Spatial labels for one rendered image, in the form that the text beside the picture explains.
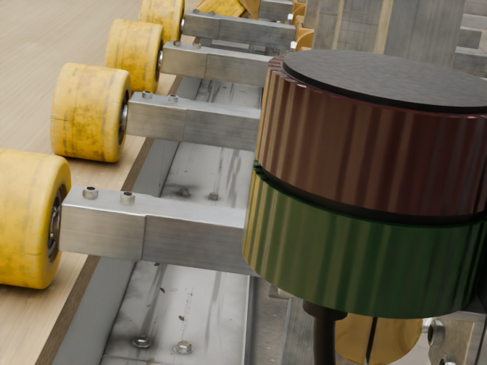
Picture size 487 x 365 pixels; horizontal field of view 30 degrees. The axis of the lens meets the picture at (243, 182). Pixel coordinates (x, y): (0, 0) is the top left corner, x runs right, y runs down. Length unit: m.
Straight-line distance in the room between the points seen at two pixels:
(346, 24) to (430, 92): 0.50
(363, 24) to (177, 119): 0.18
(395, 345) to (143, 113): 0.36
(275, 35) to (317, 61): 1.04
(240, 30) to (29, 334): 0.80
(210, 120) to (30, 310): 0.29
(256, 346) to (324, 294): 0.74
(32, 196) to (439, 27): 0.24
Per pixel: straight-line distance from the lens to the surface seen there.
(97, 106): 0.75
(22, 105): 0.95
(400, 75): 0.22
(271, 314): 1.01
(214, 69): 1.01
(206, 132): 0.77
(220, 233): 0.53
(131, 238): 0.53
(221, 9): 1.48
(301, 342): 0.79
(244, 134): 0.77
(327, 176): 0.20
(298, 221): 0.20
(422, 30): 0.46
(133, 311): 1.15
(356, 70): 0.22
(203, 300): 1.19
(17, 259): 0.53
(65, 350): 0.79
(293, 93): 0.20
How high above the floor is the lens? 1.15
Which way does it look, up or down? 19 degrees down
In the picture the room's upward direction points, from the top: 8 degrees clockwise
